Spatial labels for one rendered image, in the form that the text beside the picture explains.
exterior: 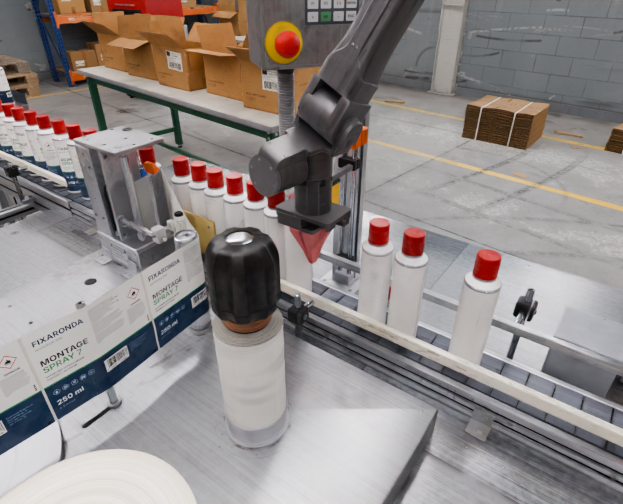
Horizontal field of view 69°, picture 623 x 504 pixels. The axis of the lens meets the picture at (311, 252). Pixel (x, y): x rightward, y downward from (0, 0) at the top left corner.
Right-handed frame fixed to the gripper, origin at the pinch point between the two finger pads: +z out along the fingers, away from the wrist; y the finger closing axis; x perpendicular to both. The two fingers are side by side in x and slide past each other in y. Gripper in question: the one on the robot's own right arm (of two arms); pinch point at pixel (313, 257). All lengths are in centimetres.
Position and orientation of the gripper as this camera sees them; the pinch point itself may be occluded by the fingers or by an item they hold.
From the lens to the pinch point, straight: 74.2
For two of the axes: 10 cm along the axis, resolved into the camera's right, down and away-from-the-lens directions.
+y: 8.0, 3.1, -5.1
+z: 0.0, 8.5, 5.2
